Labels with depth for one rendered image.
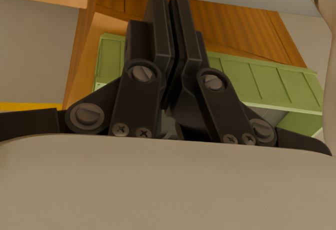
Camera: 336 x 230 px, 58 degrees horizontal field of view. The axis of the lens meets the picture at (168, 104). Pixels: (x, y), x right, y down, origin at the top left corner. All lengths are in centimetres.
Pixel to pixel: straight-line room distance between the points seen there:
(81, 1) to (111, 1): 21
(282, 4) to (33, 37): 147
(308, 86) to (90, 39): 59
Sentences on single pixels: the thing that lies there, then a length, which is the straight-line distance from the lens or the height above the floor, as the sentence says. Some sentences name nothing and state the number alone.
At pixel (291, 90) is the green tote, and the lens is 86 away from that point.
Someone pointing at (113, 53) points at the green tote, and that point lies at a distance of 71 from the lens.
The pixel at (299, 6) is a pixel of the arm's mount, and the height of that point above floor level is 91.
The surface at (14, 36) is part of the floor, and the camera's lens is 189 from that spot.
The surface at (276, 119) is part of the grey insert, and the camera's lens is 103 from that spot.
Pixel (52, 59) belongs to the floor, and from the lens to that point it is 194.
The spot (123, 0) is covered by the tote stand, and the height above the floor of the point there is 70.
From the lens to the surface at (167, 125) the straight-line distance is 85.
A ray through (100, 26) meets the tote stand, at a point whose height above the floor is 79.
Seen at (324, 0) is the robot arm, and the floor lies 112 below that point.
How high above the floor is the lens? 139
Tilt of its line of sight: 39 degrees down
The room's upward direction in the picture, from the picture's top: 174 degrees clockwise
